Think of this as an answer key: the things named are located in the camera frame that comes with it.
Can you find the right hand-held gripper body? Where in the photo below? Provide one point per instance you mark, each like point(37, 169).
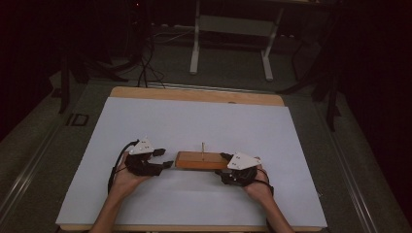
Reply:
point(241, 170)

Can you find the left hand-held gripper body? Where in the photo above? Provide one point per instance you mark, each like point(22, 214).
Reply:
point(142, 161)

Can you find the wooden base with peg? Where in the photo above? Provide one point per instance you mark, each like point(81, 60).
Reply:
point(200, 160)

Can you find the person's left hand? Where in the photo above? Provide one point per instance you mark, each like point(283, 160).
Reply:
point(128, 181)

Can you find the person's right hand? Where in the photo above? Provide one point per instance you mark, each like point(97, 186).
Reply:
point(259, 187)

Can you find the white table sheet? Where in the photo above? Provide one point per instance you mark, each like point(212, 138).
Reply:
point(207, 126)

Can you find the white board with wooden edge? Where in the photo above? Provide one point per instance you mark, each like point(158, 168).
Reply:
point(194, 95)

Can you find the black metal stand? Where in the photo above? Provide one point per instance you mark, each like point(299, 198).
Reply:
point(327, 81)

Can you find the white metal table frame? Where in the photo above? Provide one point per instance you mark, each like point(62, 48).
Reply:
point(233, 26)

